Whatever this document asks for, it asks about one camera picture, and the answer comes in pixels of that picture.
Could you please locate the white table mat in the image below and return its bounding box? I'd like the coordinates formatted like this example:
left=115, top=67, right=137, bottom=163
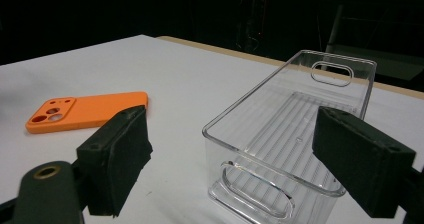
left=0, top=34, right=424, bottom=224

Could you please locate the clear plastic bin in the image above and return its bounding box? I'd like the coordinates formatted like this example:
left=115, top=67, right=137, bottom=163
left=201, top=49, right=378, bottom=224

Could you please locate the desk with white legs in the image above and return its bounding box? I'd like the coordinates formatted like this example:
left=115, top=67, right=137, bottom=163
left=309, top=0, right=424, bottom=82

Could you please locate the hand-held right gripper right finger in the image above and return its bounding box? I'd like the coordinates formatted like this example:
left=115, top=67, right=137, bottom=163
left=311, top=106, right=417, bottom=219

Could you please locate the orange phone case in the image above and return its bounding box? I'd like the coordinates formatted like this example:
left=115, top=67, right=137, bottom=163
left=25, top=91, right=149, bottom=135

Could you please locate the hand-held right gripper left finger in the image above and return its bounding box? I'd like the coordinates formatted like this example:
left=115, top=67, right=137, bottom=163
left=76, top=105, right=154, bottom=218

